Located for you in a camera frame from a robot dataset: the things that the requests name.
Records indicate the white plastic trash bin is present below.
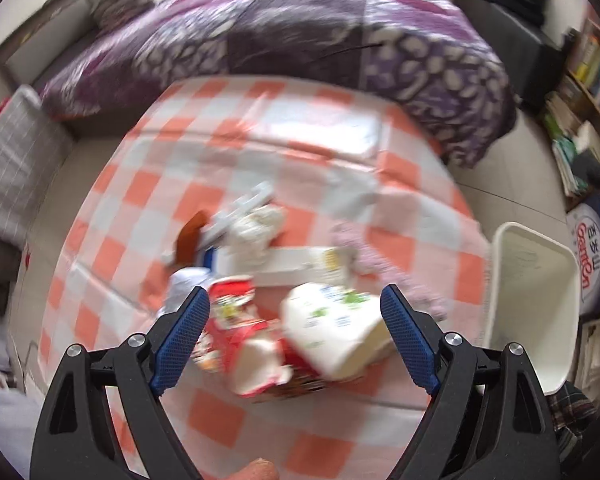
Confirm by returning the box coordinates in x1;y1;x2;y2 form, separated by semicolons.
482;222;581;396

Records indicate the white tissue ball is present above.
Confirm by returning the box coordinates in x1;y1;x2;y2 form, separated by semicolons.
225;205;286;266

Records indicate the long white cardboard box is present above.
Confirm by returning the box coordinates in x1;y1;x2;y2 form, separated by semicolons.
212;247;354;287

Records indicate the red instant noodle wrapper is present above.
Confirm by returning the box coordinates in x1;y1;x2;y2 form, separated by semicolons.
191;275;332;403

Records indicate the grey grid fabric cover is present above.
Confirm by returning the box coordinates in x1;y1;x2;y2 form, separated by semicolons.
0;84;74;248

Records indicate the orange brown peel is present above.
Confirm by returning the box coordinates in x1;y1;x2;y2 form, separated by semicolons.
174;210;209;266

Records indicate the blue Ganten water carton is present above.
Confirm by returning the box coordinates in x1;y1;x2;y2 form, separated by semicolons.
566;194;600;318

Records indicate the orange checkered tablecloth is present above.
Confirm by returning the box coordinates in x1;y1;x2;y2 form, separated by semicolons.
38;77;489;479

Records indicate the pink lilac fuzzy cloth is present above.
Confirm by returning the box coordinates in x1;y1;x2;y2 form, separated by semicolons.
332;223;449;321

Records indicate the blue white small box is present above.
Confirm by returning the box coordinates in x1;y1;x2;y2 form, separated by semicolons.
199;247;216;271

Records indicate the operator hand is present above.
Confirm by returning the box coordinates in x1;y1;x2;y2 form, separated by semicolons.
225;458;279;480

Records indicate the wooden bookshelf with books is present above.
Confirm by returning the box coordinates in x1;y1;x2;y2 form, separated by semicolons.
541;8;600;210

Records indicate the purple patterned bed blanket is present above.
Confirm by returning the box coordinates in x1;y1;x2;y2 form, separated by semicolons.
40;0;517;168

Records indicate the dark low bench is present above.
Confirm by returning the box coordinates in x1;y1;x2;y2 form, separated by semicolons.
453;0;566;115

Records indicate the white foam notched strip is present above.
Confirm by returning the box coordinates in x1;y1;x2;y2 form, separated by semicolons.
198;182;273;250

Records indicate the dark bed headboard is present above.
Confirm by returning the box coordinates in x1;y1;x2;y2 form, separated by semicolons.
0;0;96;90

